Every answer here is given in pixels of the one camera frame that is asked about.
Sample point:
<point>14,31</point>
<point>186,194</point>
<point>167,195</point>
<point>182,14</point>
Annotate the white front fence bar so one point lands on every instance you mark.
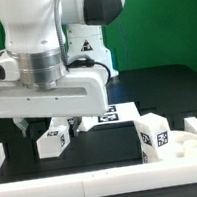
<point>116,181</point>

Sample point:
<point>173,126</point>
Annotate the white round stool seat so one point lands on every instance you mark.
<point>183,145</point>

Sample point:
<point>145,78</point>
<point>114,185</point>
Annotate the white marker sheet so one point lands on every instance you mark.
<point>117,113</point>

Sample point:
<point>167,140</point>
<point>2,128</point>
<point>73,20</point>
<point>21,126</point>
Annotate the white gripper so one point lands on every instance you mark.
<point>80,92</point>

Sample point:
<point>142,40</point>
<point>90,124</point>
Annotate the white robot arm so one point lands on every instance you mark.
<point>37,77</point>

